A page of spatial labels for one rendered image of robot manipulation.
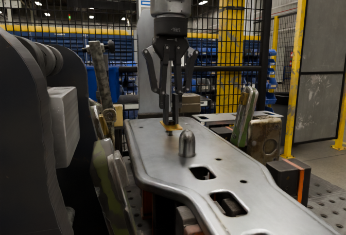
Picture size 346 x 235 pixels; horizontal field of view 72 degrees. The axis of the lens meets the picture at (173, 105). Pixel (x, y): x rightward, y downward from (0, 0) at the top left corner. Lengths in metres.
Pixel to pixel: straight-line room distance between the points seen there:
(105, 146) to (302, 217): 0.23
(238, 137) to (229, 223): 0.30
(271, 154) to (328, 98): 3.12
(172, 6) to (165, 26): 0.04
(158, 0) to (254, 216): 0.42
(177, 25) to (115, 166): 0.37
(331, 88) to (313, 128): 0.57
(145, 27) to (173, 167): 0.53
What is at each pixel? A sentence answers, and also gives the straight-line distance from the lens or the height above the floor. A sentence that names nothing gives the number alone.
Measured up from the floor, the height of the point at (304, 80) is 0.96.
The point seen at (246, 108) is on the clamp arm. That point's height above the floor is 1.07.
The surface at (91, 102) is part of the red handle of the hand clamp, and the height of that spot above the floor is 1.09.
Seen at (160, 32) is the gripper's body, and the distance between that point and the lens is 0.53.
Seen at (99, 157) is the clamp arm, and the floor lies 1.09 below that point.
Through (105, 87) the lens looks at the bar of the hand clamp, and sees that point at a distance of 0.52.
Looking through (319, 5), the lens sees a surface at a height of 1.83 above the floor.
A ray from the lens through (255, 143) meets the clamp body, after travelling 0.58.
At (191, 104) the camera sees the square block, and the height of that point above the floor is 1.03.
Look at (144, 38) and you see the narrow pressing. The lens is 0.82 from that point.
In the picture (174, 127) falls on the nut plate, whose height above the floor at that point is 1.02.
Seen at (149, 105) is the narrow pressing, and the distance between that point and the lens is 0.83.
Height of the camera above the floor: 1.17
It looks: 10 degrees down
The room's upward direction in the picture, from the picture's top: straight up
